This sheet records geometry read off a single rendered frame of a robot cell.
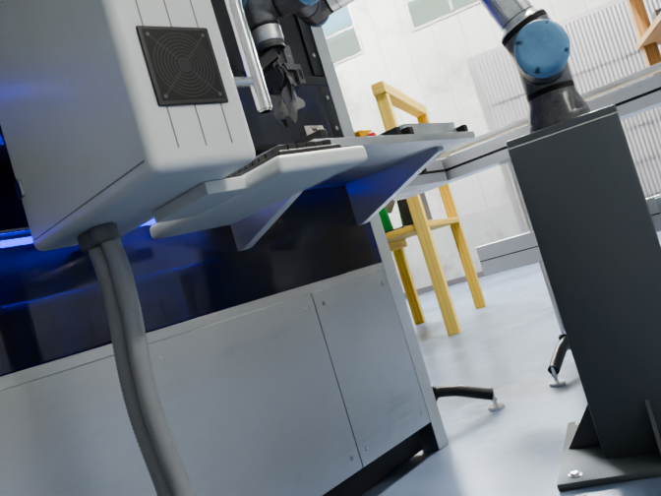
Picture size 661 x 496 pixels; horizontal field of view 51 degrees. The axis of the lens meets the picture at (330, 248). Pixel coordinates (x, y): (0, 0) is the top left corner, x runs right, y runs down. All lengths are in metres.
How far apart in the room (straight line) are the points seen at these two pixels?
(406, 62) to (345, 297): 8.63
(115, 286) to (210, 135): 0.36
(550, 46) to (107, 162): 1.00
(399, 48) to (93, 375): 9.39
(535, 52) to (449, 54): 8.71
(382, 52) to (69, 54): 9.58
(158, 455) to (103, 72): 0.63
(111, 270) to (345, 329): 0.89
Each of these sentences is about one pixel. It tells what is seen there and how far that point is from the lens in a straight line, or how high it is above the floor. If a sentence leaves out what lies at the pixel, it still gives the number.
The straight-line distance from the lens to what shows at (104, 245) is 1.24.
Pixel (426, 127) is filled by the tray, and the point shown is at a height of 0.90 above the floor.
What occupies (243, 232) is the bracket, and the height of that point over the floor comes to 0.77.
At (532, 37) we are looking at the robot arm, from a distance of 1.64.
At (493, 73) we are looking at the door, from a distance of 10.12.
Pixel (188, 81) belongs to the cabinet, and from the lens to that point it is 1.02.
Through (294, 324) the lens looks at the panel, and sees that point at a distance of 1.81.
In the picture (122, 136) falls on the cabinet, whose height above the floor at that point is 0.87.
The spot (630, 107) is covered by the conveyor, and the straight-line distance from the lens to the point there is 2.59.
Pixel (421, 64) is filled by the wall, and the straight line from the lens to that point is 10.40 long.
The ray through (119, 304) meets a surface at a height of 0.66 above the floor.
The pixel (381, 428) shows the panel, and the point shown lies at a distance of 2.01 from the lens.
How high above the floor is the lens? 0.60
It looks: 2 degrees up
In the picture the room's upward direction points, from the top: 17 degrees counter-clockwise
